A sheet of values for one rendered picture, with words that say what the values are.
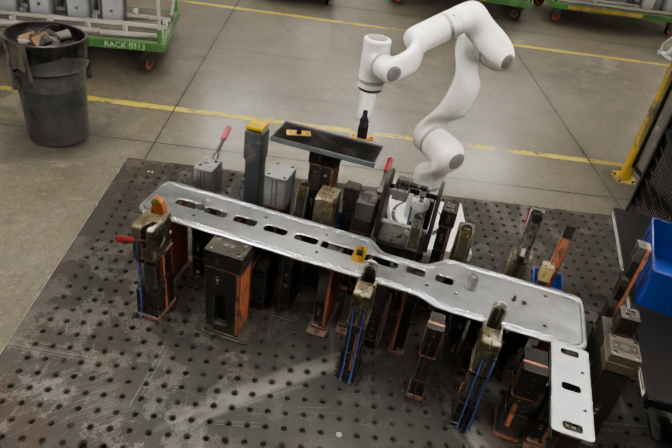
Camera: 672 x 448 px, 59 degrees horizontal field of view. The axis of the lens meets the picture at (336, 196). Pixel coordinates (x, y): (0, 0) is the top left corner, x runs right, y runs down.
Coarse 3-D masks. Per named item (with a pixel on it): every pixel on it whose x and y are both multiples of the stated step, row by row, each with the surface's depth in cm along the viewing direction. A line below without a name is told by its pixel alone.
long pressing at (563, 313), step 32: (160, 192) 192; (192, 192) 194; (192, 224) 181; (224, 224) 182; (256, 224) 184; (288, 224) 186; (320, 224) 188; (288, 256) 174; (320, 256) 175; (384, 256) 179; (416, 288) 168; (448, 288) 170; (480, 288) 172; (512, 288) 174; (544, 288) 175; (480, 320) 162; (512, 320) 162; (544, 320) 164; (576, 320) 166
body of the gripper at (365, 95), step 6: (366, 90) 184; (360, 96) 184; (366, 96) 183; (372, 96) 183; (360, 102) 184; (366, 102) 184; (372, 102) 184; (360, 108) 185; (366, 108) 185; (372, 108) 185; (360, 114) 186
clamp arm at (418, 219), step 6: (414, 216) 182; (420, 216) 181; (414, 222) 182; (420, 222) 181; (414, 228) 183; (420, 228) 182; (414, 234) 185; (420, 234) 183; (408, 240) 185; (414, 240) 184; (408, 246) 185; (414, 246) 185
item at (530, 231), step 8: (536, 208) 172; (528, 216) 174; (536, 216) 168; (528, 224) 172; (536, 224) 173; (528, 232) 174; (536, 232) 173; (520, 240) 176; (528, 240) 175; (520, 248) 176; (528, 248) 176; (528, 256) 176
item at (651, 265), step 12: (648, 228) 187; (660, 228) 187; (648, 240) 181; (660, 240) 189; (660, 252) 191; (648, 264) 171; (660, 264) 188; (648, 276) 166; (660, 276) 163; (636, 288) 175; (648, 288) 166; (660, 288) 165; (636, 300) 170; (648, 300) 168; (660, 300) 167; (660, 312) 168
